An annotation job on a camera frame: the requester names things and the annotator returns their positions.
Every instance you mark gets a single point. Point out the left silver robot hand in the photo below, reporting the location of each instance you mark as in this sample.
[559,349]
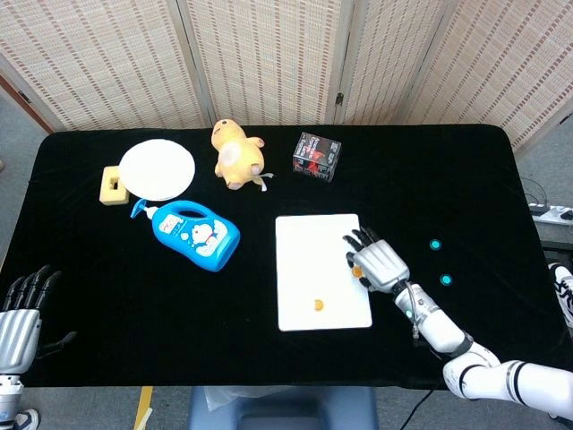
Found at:
[18,331]

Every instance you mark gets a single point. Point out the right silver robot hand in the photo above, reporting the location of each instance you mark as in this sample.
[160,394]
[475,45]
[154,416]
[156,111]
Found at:
[380,266]

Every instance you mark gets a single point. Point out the orange disc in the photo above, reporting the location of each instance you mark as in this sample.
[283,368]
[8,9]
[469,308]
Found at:
[318,305]
[356,271]

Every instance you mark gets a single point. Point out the teal disc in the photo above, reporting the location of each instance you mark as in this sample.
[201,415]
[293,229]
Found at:
[435,244]
[446,280]

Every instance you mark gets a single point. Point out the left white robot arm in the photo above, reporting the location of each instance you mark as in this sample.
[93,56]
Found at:
[9,398]

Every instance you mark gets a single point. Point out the white magnetic board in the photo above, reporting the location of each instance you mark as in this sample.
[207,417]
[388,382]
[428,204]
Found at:
[313,260]

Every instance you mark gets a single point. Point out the grey sneaker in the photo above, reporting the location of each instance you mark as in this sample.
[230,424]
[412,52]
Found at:
[28,420]

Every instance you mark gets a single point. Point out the black tablecloth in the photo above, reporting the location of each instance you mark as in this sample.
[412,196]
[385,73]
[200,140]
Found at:
[134,313]

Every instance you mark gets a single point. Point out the clear plastic box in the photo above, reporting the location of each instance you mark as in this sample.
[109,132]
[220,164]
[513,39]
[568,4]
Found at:
[315,157]

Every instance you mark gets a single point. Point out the yellow floor strip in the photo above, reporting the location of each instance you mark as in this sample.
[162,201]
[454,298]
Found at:
[143,410]

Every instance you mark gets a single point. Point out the yellow sponge with hole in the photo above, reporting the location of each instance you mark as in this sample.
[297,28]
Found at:
[109,197]

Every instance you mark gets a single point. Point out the blue padded seat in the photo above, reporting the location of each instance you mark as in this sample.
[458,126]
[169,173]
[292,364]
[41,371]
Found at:
[286,410]

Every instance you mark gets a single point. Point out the white power strip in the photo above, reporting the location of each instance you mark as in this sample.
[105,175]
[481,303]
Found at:
[553,215]

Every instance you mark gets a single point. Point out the yellow plush bear toy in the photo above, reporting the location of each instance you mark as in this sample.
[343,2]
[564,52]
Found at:
[235,157]

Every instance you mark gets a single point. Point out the white sneaker with black laces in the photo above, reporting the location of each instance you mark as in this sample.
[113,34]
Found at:
[564,291]

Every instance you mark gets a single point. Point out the blue pump bottle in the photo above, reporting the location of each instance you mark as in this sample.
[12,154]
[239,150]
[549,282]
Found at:
[197,237]

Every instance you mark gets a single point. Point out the white round plate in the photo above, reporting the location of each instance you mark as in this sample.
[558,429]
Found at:
[156,168]

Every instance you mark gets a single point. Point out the woven folding screen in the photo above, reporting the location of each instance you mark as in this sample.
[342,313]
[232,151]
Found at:
[268,58]

